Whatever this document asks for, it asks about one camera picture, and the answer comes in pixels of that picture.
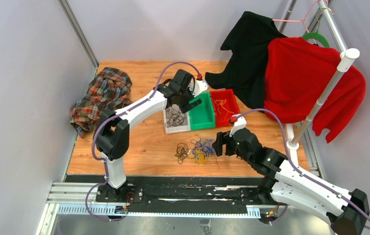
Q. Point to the red sweater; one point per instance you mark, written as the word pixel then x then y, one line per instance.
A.
pixel 296 75

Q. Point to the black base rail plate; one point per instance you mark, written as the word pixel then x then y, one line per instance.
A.
pixel 189 195

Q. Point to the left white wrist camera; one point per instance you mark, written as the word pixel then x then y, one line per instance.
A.
pixel 198 86

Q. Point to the pink clothes hanger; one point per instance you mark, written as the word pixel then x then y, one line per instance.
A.
pixel 305 13

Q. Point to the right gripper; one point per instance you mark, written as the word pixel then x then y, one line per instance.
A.
pixel 224 138

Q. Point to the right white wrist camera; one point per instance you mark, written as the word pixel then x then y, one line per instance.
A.
pixel 238 122

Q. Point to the white clothes rack pole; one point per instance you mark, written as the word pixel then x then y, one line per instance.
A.
pixel 348 57

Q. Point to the black shirt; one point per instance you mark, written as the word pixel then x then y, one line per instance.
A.
pixel 245 71

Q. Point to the green clothes hanger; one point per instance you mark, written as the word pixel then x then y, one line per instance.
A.
pixel 317 37

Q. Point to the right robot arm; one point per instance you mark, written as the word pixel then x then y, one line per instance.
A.
pixel 285 182

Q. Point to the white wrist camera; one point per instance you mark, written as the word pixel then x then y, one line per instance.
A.
pixel 198 86
pixel 238 122

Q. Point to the green plastic bin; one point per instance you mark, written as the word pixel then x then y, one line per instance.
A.
pixel 203 115

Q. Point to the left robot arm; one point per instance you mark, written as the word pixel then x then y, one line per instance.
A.
pixel 112 135

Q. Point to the plaid flannel shirt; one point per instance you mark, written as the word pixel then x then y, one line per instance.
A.
pixel 111 89

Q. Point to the red plastic bin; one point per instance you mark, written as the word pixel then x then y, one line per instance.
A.
pixel 225 106

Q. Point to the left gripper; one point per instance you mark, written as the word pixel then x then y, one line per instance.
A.
pixel 189 106

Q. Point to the white plastic bin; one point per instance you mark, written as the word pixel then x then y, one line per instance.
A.
pixel 175 121

